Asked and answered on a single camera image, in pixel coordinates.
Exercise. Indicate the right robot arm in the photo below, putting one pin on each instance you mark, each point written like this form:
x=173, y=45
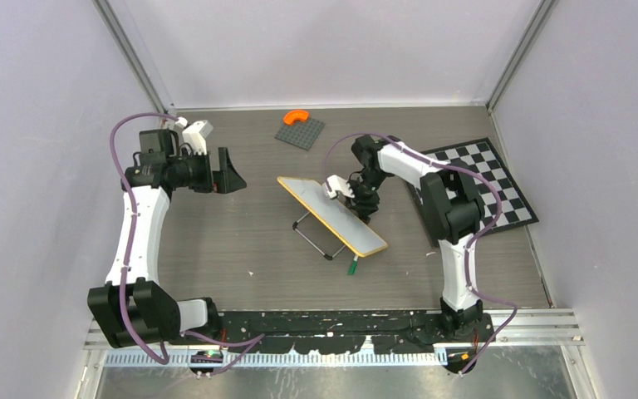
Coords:
x=453, y=210

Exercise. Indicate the orange curved block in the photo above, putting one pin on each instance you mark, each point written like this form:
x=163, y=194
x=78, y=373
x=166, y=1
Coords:
x=295, y=116

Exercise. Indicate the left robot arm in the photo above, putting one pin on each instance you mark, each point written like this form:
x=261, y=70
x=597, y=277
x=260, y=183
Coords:
x=131, y=306

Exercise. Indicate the black white checkerboard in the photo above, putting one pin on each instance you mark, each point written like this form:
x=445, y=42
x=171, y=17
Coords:
x=481, y=157

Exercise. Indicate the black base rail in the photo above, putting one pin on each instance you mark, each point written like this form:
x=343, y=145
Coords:
x=337, y=332

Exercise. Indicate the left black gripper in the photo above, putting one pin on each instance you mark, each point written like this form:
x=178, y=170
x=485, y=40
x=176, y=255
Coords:
x=224, y=180

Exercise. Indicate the grey building baseplate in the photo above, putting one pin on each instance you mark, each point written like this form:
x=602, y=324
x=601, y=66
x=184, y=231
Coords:
x=301, y=134

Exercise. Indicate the green whiteboard marker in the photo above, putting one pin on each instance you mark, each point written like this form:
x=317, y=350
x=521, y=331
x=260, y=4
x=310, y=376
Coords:
x=353, y=266

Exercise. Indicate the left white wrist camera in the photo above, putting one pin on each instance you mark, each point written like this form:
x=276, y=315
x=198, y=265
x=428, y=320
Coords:
x=195, y=134

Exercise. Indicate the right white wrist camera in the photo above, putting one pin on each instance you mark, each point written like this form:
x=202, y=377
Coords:
x=335, y=186

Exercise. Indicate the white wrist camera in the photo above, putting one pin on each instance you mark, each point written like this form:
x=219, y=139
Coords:
x=335, y=186
x=195, y=134

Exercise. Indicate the yellow framed whiteboard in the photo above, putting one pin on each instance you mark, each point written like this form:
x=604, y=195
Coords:
x=335, y=216

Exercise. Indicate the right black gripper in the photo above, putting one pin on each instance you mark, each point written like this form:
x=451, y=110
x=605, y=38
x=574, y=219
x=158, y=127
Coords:
x=365, y=206

